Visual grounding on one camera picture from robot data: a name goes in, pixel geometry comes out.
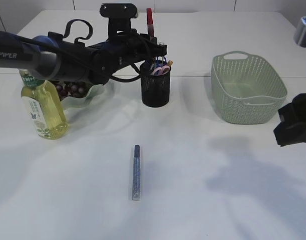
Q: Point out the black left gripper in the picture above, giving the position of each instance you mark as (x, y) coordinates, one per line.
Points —
(122, 50)

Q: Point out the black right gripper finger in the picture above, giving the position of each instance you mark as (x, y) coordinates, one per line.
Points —
(295, 111)
(289, 135)

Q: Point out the blue scissors with cap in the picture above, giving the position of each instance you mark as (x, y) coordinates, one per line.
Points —
(158, 62)

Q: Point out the pink purple scissors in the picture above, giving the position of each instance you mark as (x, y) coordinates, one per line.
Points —
(160, 70)

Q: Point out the red glitter pen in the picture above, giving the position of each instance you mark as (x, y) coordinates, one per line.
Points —
(150, 24)

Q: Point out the purple artificial grape bunch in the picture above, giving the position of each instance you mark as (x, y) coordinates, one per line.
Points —
(71, 89)

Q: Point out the yellow tea bottle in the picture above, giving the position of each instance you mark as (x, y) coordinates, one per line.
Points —
(44, 107)

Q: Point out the silver glitter pen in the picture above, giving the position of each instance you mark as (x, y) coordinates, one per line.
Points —
(136, 181)

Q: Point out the black mesh pen cup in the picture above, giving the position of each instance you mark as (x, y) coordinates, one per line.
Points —
(155, 89)

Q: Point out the green woven plastic basket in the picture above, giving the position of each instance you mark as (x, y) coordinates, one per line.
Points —
(246, 91)

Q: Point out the pale green wavy plate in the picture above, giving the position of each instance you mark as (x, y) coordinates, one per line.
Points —
(73, 102)

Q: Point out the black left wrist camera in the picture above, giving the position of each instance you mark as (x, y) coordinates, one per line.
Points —
(119, 15)

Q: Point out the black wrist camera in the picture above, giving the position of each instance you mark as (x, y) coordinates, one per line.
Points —
(300, 33)
(119, 15)

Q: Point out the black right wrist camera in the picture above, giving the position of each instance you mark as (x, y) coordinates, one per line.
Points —
(300, 33)

